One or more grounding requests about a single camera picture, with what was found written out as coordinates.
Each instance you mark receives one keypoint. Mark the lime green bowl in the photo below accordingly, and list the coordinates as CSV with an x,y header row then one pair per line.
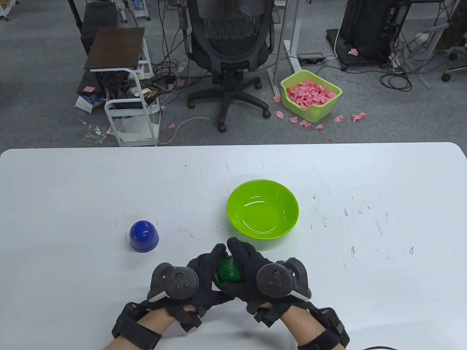
x,y
262,207

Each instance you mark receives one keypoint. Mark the pile of pink papers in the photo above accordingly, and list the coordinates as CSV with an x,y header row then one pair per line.
x,y
310,93

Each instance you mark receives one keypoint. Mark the black equipment stand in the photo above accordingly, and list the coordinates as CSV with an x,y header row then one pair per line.
x,y
365,25

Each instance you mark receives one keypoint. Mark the grey floor socket box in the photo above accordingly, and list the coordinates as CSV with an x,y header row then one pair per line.
x,y
311,58

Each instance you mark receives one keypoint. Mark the green dome cup cover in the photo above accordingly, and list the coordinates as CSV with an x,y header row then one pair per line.
x,y
229,271

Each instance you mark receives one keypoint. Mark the lime green plastic bin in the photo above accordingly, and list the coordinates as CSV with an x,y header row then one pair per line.
x,y
317,111

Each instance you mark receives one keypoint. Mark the black mesh office chair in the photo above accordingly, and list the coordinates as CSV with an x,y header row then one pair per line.
x,y
228,43

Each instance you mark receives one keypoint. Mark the person's left forearm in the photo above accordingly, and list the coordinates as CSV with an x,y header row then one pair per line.
x,y
162,322

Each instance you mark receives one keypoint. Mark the person's right hand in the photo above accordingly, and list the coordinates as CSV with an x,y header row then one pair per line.
x,y
251,262

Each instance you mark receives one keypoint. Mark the person's right forearm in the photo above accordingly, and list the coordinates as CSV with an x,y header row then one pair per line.
x,y
303,324

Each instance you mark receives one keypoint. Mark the dark brown side table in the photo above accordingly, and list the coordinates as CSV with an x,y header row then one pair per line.
x,y
98,18

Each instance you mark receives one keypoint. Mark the flat black laptop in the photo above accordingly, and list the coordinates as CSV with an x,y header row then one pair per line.
x,y
85,78

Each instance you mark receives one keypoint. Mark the grey chair wheel base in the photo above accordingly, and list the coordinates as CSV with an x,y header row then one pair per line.
x,y
454,70

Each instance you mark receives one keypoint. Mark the black round tracking controller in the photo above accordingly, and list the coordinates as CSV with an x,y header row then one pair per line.
x,y
177,282
275,280

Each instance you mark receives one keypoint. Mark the clear plastic bag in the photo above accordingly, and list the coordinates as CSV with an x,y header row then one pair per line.
x,y
95,134

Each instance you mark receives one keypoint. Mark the brown wooden board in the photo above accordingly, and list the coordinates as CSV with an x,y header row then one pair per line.
x,y
115,49

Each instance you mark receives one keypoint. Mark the white metal utility cart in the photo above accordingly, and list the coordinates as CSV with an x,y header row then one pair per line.
x,y
109,113

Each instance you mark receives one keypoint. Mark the white desk frame leg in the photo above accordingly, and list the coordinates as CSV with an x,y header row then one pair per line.
x,y
293,22

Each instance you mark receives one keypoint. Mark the small pen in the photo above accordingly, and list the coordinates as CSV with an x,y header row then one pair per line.
x,y
81,121

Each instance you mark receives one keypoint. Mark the blue dome cup cover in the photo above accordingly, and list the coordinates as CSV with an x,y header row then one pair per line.
x,y
144,235

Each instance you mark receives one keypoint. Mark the white and blue carton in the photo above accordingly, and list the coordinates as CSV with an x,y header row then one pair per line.
x,y
84,104

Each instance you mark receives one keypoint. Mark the person's left hand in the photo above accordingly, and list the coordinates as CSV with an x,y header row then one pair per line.
x,y
206,277

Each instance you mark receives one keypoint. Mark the white wheeled rack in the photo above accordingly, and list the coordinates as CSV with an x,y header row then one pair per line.
x,y
140,11
4,11

